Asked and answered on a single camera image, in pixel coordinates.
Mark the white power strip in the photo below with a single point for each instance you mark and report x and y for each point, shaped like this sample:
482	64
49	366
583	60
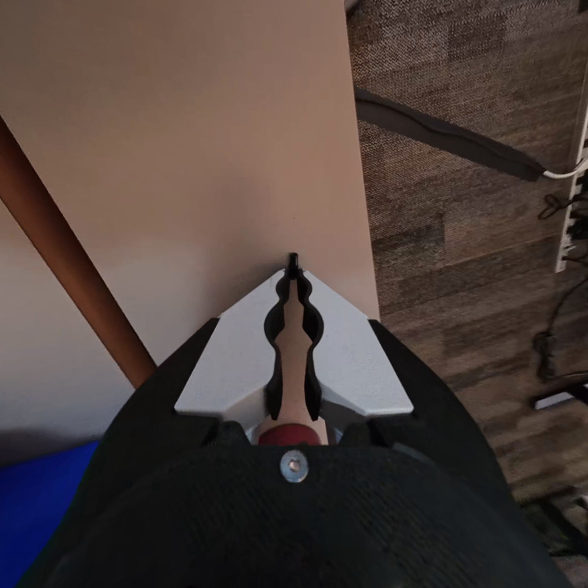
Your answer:
564	257

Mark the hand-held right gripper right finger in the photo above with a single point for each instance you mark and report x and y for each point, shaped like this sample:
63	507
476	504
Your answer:
358	367

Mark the black lego pin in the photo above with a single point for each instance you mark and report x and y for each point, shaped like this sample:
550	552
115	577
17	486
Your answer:
295	264

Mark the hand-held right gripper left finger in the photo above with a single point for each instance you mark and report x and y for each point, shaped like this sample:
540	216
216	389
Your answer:
229	367

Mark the blue plastic bin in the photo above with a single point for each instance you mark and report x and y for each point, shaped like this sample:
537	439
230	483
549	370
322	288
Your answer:
32	505

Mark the brown wooden pole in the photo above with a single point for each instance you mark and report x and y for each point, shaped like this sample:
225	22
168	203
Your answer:
69	257

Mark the red round object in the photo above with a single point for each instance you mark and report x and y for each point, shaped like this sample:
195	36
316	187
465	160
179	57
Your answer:
287	435

